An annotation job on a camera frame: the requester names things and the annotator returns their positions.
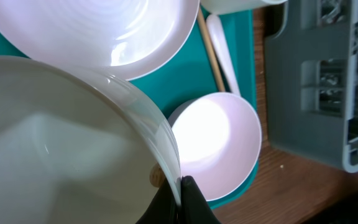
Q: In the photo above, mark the white plastic fork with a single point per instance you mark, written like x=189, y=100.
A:
x=218, y=38

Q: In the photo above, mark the white plastic cup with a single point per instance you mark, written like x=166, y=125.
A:
x=221, y=7

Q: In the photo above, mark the grey dishwasher rack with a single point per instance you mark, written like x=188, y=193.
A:
x=311, y=67

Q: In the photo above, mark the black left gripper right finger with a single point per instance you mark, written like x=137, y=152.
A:
x=194, y=208

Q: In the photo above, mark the white bowl with food scraps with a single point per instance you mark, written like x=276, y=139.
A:
x=77, y=146

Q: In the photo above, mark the wooden chopstick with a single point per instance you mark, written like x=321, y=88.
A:
x=210, y=51

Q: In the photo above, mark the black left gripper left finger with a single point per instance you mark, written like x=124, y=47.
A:
x=162, y=209

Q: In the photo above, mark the large white plate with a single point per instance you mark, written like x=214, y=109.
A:
x=128, y=38

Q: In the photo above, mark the pink small bowl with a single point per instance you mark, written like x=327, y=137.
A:
x=219, y=137

